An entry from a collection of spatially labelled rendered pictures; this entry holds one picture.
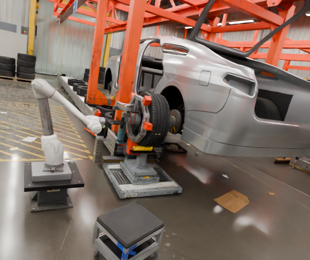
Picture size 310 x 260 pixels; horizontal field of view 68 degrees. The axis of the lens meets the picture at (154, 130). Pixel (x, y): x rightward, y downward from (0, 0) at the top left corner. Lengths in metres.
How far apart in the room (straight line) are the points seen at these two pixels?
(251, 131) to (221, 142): 0.30
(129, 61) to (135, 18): 0.52
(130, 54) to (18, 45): 10.54
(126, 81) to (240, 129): 1.61
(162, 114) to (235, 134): 0.82
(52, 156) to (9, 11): 13.48
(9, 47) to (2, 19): 2.42
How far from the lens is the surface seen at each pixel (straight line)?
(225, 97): 2.24
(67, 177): 2.37
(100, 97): 5.10
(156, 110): 2.56
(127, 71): 3.12
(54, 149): 2.34
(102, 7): 5.07
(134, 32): 3.15
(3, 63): 10.70
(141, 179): 2.86
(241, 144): 2.39
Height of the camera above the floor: 1.44
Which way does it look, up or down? 14 degrees down
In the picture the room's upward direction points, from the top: 11 degrees clockwise
